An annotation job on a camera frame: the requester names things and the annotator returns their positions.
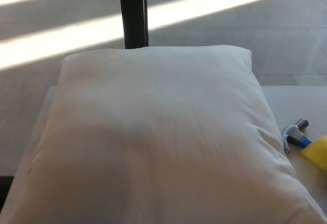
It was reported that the claw hammer yellow handle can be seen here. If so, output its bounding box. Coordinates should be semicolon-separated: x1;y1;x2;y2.
280;118;327;171

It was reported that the black vertical post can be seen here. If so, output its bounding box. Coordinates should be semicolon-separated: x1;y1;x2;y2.
118;0;150;49

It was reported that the white pillow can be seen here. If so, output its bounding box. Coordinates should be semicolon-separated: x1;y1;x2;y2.
11;44;327;224

